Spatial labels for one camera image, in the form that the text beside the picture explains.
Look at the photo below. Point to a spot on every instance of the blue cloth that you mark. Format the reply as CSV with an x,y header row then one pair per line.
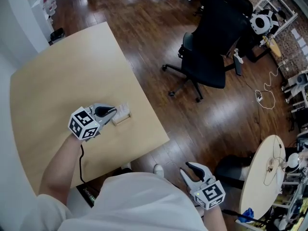
x,y
248,214

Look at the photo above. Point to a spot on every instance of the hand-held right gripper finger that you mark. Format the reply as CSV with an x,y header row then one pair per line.
x,y
187,179
201,172

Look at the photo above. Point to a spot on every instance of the round light wooden table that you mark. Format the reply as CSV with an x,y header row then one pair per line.
x,y
260,177

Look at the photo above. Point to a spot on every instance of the black mesh office chair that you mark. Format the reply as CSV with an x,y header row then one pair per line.
x,y
211,47

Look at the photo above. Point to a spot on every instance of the person's left forearm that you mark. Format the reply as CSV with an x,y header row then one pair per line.
x,y
60,167

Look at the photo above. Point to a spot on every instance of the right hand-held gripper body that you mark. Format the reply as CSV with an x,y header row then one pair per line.
x,y
210,194

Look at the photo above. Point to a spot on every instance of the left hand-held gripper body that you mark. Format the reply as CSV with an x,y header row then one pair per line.
x,y
83,125

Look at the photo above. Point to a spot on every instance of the yellow oval board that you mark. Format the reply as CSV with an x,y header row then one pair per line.
x,y
273,46

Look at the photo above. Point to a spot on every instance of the white narrow cabinet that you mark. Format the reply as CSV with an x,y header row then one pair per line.
x,y
42,20

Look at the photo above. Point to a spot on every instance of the person's white shirt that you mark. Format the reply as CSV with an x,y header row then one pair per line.
x,y
134,206

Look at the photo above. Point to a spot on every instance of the person's right forearm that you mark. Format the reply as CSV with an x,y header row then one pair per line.
x,y
216,219

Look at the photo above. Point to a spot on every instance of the small black bin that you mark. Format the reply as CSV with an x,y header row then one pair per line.
x,y
57,34

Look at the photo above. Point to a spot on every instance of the white power strip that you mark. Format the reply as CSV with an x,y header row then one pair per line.
x,y
259,96

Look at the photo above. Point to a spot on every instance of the group of clear water jugs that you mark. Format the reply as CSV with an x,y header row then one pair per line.
x,y
50,3

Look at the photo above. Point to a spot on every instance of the white table leg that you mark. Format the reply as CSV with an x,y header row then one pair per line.
x,y
126,165

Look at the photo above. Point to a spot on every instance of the white round robot head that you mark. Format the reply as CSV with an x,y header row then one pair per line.
x,y
261,21

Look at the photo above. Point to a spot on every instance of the black round stool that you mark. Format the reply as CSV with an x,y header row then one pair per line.
x,y
228,172

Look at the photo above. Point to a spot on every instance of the person's white shoe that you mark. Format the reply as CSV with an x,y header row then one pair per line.
x,y
158,170

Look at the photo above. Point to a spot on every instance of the white metal frame rack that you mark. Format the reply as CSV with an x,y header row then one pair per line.
x,y
284,6

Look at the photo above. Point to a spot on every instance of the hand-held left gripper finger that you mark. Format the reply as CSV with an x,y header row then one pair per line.
x,y
108,119
103,110

